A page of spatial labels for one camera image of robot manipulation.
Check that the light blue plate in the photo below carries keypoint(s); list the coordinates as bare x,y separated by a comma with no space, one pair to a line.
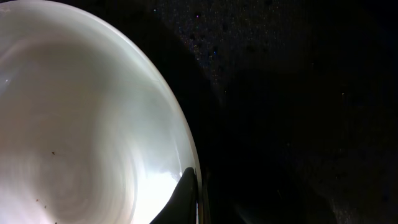
90,130

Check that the round black tray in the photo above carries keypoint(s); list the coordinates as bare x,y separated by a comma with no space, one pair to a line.
292,104

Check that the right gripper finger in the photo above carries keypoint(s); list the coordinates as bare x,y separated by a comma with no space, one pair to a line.
182,206

